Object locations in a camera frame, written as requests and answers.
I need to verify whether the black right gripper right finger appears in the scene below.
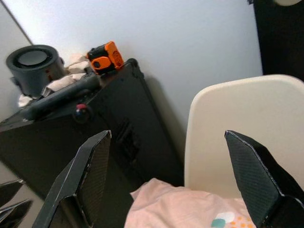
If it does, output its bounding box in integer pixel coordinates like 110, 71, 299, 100
224, 130, 304, 228

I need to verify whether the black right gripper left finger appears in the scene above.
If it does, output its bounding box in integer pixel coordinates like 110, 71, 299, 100
32, 129, 113, 228

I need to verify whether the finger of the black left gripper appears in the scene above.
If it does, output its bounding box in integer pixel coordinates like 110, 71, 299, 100
0, 180, 25, 208
0, 199, 33, 228

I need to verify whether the pink pillow with dots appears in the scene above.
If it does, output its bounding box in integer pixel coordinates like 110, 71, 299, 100
123, 178, 257, 228

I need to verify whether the white plastic chair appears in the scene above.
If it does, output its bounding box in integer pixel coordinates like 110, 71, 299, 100
184, 74, 304, 199

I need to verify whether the large black equipment case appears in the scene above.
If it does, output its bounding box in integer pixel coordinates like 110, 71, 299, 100
0, 58, 185, 228

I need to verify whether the red and black knob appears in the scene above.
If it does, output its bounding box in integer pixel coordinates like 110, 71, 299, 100
72, 103, 93, 124

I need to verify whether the dark grey handheld tool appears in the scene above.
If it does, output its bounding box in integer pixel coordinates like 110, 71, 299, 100
23, 75, 101, 121

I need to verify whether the beige crumpled cloth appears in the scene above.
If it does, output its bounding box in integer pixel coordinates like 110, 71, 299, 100
18, 53, 90, 108

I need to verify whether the dark grey cylindrical container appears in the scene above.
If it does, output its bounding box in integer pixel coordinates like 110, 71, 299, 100
6, 44, 66, 98

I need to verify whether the orange and black device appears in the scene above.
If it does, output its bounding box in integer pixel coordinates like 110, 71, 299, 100
85, 41, 125, 76

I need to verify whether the black fabric panel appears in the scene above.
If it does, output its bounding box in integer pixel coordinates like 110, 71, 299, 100
247, 0, 304, 82

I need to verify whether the white rounded object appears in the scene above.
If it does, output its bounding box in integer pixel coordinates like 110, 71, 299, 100
273, 0, 304, 7

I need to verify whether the black recessed case handle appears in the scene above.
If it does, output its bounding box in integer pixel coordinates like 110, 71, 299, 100
114, 119, 141, 162

